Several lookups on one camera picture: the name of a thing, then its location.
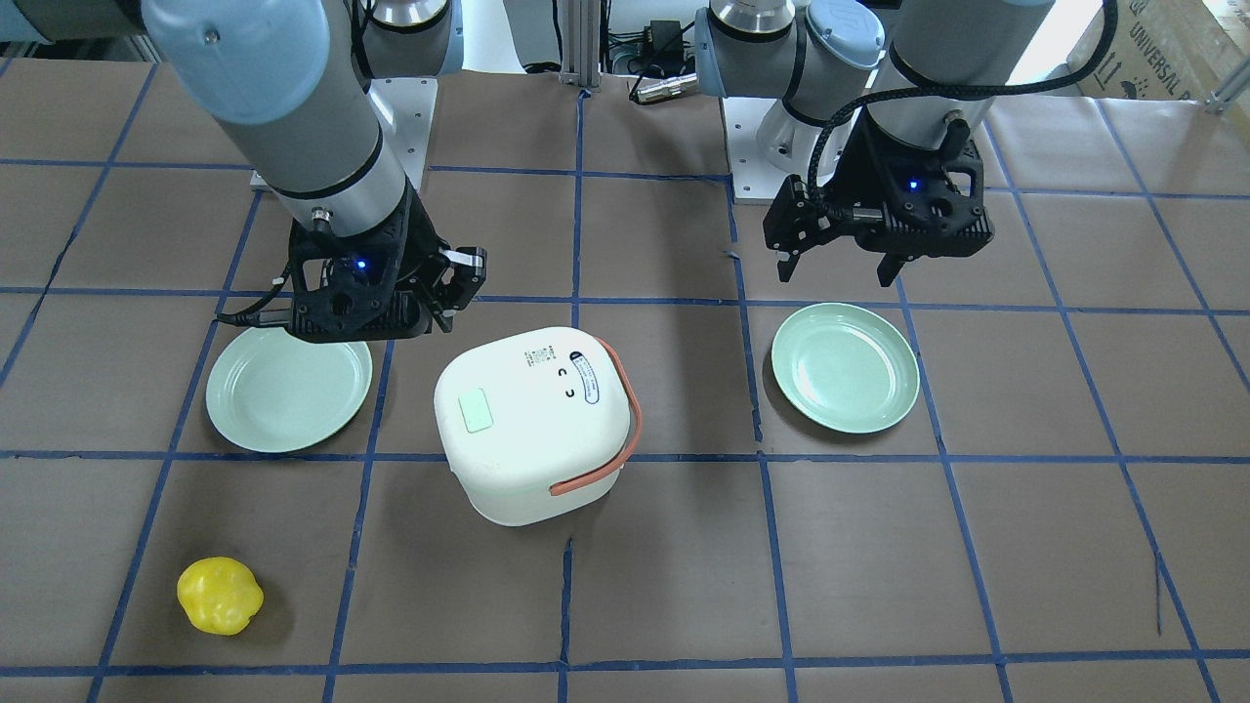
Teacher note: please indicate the white rice cooker orange handle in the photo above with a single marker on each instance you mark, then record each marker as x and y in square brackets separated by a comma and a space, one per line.
[537, 425]

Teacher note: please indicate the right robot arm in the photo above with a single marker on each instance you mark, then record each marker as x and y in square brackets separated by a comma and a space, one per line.
[290, 83]

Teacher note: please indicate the black power adapter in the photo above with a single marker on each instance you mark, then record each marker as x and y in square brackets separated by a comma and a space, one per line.
[663, 41]

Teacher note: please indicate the yellow toy bell pepper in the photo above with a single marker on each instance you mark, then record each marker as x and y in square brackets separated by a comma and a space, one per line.
[219, 595]

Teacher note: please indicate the green plate near right arm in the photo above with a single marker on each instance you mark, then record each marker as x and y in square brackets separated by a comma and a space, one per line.
[273, 393]

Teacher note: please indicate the aluminium frame post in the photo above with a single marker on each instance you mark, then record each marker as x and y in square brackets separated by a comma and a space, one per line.
[582, 29]

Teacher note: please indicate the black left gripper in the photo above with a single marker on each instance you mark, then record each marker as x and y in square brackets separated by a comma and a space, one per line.
[872, 168]

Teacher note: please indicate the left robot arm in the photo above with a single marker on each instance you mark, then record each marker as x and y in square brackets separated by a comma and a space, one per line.
[893, 92]

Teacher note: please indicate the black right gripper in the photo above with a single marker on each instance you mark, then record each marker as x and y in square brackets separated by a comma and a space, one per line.
[422, 256]

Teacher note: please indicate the cardboard box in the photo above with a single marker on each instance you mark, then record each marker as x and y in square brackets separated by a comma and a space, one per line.
[1171, 50]

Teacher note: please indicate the green plate near left arm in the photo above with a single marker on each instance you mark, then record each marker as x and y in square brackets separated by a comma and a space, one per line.
[845, 368]

